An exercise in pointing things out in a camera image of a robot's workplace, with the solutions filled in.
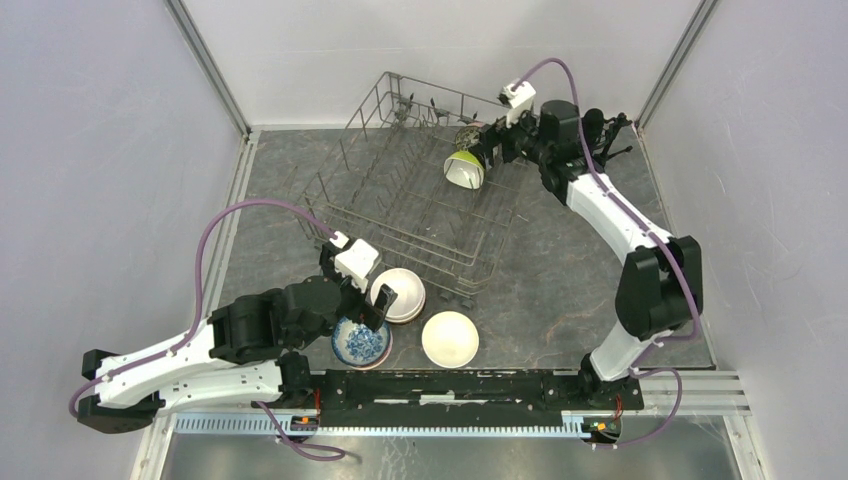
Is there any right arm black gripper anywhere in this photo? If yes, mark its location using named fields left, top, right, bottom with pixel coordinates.
left=468, top=102, right=551, bottom=171

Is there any floral brown patterned bowl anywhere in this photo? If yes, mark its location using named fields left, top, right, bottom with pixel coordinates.
left=454, top=122, right=485, bottom=151

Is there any green and white bowl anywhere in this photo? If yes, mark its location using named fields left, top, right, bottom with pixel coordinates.
left=443, top=150, right=485, bottom=190

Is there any grey wire dish rack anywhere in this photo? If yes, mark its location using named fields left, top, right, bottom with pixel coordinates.
left=300, top=72, right=534, bottom=308

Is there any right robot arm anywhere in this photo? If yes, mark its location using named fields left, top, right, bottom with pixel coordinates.
left=470, top=100, right=703, bottom=408

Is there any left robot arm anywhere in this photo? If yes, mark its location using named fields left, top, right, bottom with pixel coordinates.
left=71, top=239, right=397, bottom=434

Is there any blue floral bowl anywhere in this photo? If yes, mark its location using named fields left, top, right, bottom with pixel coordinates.
left=331, top=317, right=393, bottom=370

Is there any black microphone on tripod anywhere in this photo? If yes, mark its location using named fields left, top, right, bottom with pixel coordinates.
left=582, top=108, right=633, bottom=171

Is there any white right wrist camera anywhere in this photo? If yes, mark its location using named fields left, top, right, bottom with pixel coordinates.
left=498, top=80, right=536, bottom=128

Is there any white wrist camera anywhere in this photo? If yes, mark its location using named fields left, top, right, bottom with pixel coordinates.
left=329, top=231, right=381, bottom=293
left=498, top=80, right=536, bottom=128

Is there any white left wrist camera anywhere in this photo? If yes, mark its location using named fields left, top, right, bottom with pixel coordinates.
left=329, top=231, right=381, bottom=293

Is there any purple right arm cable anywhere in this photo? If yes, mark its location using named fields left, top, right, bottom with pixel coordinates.
left=510, top=56, right=704, bottom=452

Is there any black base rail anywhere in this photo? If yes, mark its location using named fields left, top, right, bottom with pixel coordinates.
left=267, top=369, right=644, bottom=428

